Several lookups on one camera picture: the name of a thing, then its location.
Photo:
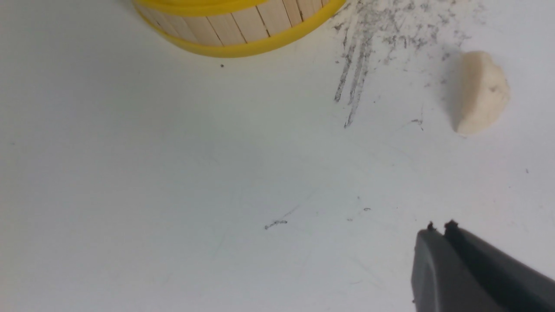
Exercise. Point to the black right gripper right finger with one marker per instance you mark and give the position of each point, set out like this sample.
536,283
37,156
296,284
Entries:
513,285

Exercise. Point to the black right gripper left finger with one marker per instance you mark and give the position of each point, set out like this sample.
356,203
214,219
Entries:
441,282

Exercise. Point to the white dumpling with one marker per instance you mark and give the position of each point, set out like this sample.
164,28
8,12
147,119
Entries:
484,92

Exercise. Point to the bamboo steamer tray yellow rim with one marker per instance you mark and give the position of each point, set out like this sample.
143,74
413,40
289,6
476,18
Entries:
229,29

